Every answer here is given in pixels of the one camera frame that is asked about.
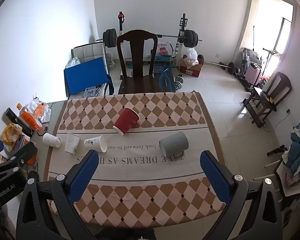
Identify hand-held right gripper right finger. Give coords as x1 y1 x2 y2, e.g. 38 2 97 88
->
199 151 284 240

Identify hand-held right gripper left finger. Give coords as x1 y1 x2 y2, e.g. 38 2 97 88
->
16 149 100 240

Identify plain white paper cup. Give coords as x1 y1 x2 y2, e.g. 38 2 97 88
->
65 133 80 154
43 133 61 147

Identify white paper cup black print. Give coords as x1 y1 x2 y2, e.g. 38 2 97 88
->
84 135 107 153

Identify grey ribbed mug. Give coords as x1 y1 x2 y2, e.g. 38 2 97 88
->
159 131 189 158

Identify red paper cup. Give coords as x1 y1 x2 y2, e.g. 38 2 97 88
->
112 107 140 135

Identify yellow plastic bag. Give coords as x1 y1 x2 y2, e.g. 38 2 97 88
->
1 123 23 143

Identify black cylindrical bottle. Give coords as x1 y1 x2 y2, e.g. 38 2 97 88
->
5 107 34 138

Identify orange drink bottle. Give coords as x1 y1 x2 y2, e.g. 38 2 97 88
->
16 103 43 130

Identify crumpled white plastic bag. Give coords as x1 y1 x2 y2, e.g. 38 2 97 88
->
27 96 52 123

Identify checkered printed tablecloth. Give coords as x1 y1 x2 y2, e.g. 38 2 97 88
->
47 92 227 227

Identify clear plastic box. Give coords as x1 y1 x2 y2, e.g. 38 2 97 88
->
84 87 99 98

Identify metal dumbbells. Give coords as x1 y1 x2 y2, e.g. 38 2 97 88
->
174 74 184 90

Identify red cardboard box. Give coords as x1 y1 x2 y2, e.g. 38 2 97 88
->
179 57 204 77

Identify pink suitcase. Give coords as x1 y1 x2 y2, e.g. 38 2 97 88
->
246 63 262 85

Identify small barbell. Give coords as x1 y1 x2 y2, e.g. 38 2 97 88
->
204 60 237 75

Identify dark wooden chair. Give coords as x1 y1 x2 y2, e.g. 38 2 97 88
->
116 29 177 95
242 71 292 128

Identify white padded chair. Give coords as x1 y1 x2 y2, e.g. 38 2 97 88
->
71 42 108 65

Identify printed plastic bag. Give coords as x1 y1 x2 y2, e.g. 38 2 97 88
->
155 41 173 58

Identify black barbell with weight plates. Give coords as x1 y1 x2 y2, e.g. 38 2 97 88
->
96 29 203 49

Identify metal weight bench rack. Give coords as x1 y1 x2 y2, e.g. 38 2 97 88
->
117 11 190 65

